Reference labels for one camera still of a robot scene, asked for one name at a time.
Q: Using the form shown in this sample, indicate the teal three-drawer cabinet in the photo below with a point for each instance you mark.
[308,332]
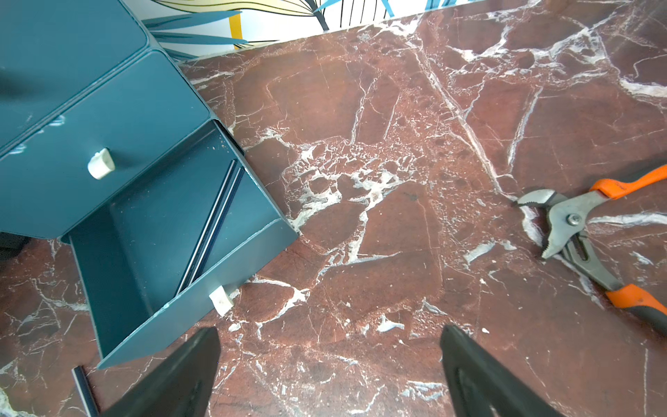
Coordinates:
[89,101]

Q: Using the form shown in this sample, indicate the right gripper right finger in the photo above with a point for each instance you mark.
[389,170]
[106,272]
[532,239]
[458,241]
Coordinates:
[479,385]

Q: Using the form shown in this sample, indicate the teal top drawer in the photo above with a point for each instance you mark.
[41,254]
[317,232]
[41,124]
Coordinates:
[52,51]

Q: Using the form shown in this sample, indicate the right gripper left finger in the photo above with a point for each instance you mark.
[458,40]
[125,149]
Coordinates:
[180,386]

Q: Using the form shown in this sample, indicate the teal drawer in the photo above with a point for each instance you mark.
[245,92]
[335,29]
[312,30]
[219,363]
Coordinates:
[131,253]
[52,51]
[74,164]

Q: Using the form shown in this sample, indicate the teal bottom drawer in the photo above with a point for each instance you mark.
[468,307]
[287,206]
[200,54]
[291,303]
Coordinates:
[131,253]

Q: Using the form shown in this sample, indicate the black pencil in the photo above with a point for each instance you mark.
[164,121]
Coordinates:
[203,241]
[84,390]
[230,186]

